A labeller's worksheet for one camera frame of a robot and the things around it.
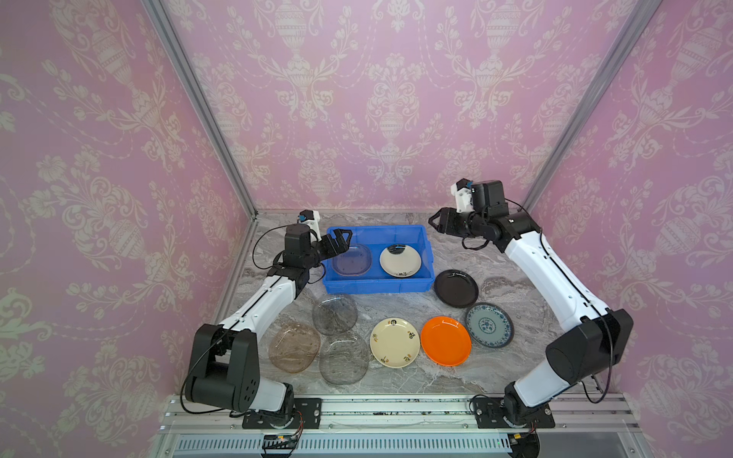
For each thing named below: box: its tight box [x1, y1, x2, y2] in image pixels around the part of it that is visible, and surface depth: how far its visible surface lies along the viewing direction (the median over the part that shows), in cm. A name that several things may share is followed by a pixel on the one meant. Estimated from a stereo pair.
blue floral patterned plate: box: [463, 302, 515, 349], surface depth 91 cm
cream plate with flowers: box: [369, 316, 421, 369], surface depth 87 cm
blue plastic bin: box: [321, 224, 436, 294], surface depth 104 cm
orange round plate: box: [419, 315, 473, 368], surface depth 87 cm
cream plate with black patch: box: [378, 244, 422, 279], surface depth 105 cm
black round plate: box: [433, 269, 480, 309], surface depth 97 cm
